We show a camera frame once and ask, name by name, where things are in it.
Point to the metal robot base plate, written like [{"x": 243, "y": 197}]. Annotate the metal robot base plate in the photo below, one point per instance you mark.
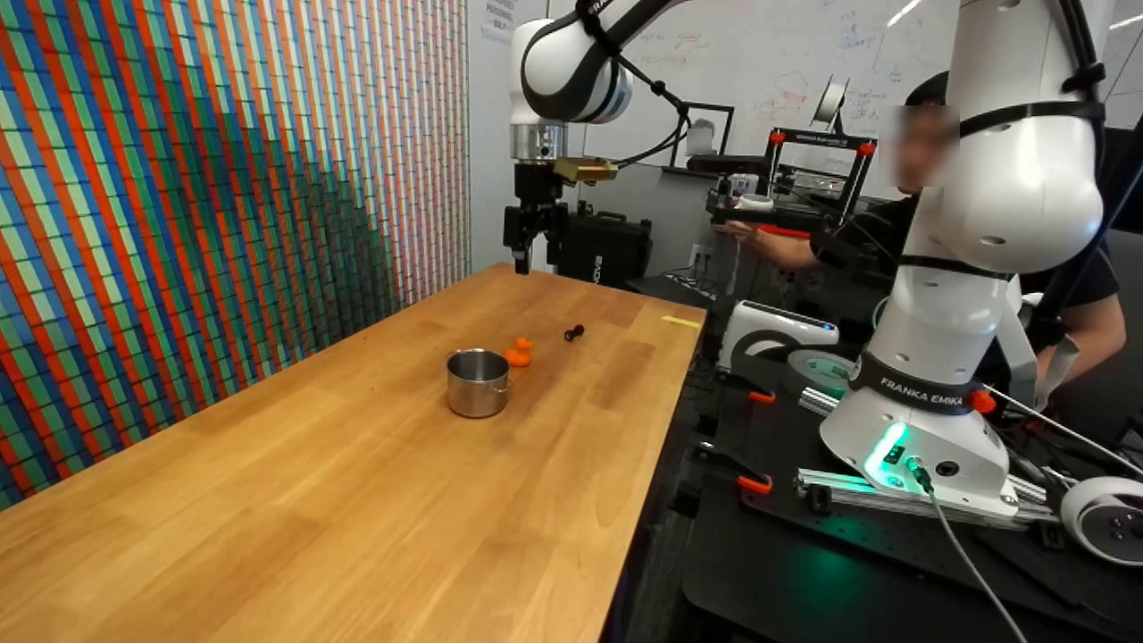
[{"x": 860, "y": 490}]

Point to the white round device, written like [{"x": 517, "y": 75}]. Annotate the white round device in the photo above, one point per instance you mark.
[{"x": 1104, "y": 521}]

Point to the person's hand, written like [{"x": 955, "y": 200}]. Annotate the person's hand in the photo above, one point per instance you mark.
[{"x": 732, "y": 229}]

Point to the black equipment case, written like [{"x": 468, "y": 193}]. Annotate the black equipment case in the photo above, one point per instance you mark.
[{"x": 609, "y": 246}]

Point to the person's forearm with wristband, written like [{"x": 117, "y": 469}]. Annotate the person's forearm with wristband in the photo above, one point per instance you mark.
[{"x": 1075, "y": 341}]

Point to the framed portrait picture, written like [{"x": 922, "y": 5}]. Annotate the framed portrait picture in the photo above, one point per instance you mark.
[{"x": 702, "y": 134}]

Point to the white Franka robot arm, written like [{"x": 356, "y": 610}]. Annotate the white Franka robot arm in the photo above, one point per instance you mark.
[{"x": 1013, "y": 180}]

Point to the black orange clamp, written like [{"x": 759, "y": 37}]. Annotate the black orange clamp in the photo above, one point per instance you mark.
[
  {"x": 737, "y": 473},
  {"x": 749, "y": 392}
]

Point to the black red frame machine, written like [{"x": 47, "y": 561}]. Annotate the black red frame machine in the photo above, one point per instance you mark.
[{"x": 819, "y": 167}]

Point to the white grey controller box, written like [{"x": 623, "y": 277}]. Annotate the white grey controller box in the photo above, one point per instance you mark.
[{"x": 769, "y": 328}]

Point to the person's bare forearm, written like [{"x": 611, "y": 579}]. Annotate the person's bare forearm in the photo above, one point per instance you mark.
[{"x": 787, "y": 247}]

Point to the orange toy duck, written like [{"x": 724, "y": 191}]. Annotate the orange toy duck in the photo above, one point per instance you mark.
[{"x": 518, "y": 350}]

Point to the yellow tape strip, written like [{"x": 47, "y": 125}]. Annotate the yellow tape strip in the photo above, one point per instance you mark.
[{"x": 681, "y": 318}]

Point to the black robot cart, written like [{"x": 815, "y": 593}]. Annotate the black robot cart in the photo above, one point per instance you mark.
[{"x": 835, "y": 573}]

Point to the small black object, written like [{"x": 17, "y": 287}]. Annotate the small black object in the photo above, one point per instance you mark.
[{"x": 572, "y": 334}]

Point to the small steel pot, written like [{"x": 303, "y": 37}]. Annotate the small steel pot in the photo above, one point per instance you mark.
[{"x": 478, "y": 385}]

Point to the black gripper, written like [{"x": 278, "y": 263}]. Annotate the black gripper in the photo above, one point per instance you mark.
[{"x": 534, "y": 197}]

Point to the thin white rod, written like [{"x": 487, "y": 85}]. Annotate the thin white rod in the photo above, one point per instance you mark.
[{"x": 1058, "y": 430}]

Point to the person in dark shirt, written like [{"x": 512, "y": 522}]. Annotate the person in dark shirt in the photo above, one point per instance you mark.
[{"x": 1074, "y": 287}]

